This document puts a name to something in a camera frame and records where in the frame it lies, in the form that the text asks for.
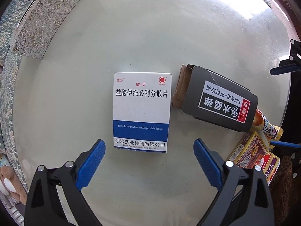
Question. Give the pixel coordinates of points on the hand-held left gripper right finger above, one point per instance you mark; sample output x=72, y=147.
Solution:
x=207, y=162

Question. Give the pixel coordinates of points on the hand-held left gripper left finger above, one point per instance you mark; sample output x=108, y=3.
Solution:
x=91, y=162

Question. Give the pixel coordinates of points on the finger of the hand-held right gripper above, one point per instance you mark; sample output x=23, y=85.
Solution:
x=285, y=143
x=285, y=69

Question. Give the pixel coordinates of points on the red gold packet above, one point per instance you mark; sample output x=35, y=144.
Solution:
x=254, y=155

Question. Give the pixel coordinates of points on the black cardboard box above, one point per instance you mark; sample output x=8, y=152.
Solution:
x=218, y=98

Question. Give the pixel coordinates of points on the white blue-striped medicine box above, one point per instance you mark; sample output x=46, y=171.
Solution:
x=141, y=113

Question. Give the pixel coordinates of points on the white coffee table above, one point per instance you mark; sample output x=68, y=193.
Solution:
x=70, y=103

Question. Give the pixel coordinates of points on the brown white teddy bear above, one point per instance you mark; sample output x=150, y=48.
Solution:
x=9, y=183

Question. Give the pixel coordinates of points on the blue quilted corner sofa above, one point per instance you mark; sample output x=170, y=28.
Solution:
x=7, y=94

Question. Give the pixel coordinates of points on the patterned tissue box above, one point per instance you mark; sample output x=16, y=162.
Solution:
x=44, y=26

